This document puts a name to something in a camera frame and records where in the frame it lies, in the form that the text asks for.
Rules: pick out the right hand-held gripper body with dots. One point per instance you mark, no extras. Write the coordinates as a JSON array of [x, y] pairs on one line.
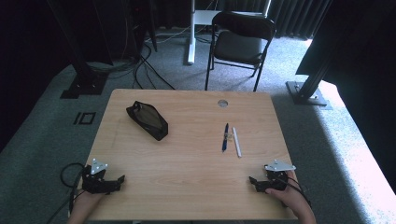
[[275, 179]]

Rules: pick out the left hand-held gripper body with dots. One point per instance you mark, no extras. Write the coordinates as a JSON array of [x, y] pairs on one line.
[[95, 182]]

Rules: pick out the white pen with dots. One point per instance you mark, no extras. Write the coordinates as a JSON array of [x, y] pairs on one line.
[[237, 143]]

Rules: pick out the small eraser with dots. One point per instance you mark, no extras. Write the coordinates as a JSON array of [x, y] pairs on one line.
[[229, 137]]

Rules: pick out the black mesh pencil case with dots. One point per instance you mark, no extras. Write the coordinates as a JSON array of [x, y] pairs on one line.
[[148, 120]]

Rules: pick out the person's left hand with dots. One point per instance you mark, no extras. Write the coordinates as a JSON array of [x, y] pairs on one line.
[[88, 202]]

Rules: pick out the person's right hand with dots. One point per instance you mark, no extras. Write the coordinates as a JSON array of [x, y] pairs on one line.
[[289, 197]]

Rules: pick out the blue pen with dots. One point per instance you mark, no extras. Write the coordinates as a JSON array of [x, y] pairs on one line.
[[224, 140]]

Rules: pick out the black tape floor marker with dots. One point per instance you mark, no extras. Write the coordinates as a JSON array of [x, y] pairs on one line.
[[84, 118]]

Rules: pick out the round grey table grommet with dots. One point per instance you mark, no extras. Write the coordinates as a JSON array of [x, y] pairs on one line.
[[222, 103]]

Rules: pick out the black metal stand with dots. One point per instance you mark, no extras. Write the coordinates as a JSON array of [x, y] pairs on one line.
[[84, 82], [306, 93]]

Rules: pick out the black folding chair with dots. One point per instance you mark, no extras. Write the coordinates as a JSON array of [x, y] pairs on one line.
[[239, 46]]

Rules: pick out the dark pleated curtain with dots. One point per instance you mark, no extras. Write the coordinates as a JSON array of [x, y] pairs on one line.
[[295, 18]]

